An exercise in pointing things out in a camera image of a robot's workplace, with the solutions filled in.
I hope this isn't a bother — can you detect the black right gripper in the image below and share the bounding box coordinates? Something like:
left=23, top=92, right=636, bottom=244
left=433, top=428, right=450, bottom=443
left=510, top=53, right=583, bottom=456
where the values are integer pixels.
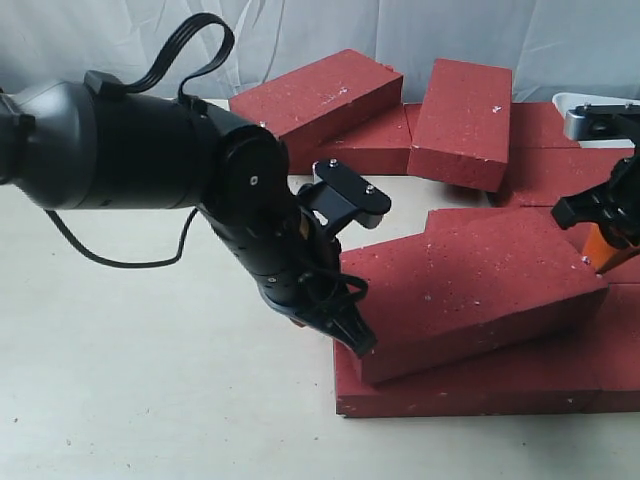
left=551, top=152, right=639, bottom=274

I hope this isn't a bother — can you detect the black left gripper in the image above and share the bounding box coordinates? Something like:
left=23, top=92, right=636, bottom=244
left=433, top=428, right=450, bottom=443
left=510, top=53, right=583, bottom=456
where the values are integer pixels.
left=202, top=180, right=377, bottom=356

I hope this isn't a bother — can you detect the red brick large front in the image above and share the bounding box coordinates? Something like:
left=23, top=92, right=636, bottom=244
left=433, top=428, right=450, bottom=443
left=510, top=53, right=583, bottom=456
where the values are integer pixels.
left=342, top=208, right=608, bottom=384

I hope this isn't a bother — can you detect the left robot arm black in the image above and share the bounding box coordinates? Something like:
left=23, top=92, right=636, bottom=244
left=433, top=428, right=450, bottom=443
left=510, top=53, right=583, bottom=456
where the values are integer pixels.
left=1, top=81, right=390, bottom=355

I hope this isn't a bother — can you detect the red brick under tilted brick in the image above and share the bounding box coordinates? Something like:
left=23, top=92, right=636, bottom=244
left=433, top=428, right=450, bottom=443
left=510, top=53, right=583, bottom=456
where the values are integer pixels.
left=289, top=104, right=411, bottom=176

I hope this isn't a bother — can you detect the white tray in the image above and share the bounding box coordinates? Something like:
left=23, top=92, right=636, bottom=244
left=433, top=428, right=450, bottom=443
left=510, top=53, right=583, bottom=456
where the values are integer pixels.
left=552, top=92, right=639, bottom=149

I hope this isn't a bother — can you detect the white backdrop cloth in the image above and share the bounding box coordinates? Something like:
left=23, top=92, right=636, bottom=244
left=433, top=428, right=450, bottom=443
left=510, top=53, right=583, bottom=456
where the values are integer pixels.
left=1, top=1, right=639, bottom=102

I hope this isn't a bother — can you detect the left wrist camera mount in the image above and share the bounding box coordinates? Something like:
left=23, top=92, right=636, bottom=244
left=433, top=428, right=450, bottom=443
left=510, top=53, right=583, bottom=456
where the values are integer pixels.
left=297, top=159, right=392, bottom=237

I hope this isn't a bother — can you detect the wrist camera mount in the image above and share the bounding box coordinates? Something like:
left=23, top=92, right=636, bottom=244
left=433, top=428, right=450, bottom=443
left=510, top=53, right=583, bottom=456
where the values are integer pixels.
left=564, top=102, right=639, bottom=145
left=297, top=159, right=392, bottom=237

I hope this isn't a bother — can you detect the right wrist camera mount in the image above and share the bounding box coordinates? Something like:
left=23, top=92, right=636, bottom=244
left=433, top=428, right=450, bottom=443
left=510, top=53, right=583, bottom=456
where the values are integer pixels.
left=564, top=102, right=639, bottom=145

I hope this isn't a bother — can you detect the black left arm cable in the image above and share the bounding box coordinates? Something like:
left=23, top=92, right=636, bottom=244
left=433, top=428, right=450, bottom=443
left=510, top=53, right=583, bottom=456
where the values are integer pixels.
left=44, top=13, right=236, bottom=269

